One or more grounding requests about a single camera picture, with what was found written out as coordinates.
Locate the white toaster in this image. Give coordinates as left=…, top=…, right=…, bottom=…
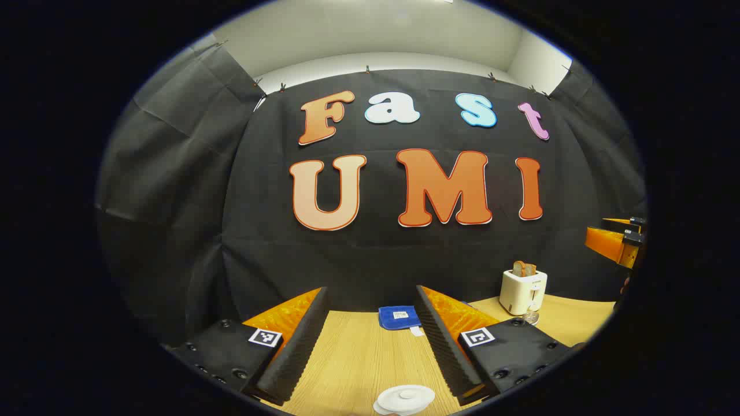
left=499, top=269, right=548, bottom=316

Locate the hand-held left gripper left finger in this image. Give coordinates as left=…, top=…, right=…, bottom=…
left=165, top=286, right=331, bottom=406

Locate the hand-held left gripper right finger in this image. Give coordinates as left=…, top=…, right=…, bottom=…
left=415, top=284, right=584, bottom=406

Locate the blue towel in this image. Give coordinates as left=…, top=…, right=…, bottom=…
left=378, top=305, right=426, bottom=337

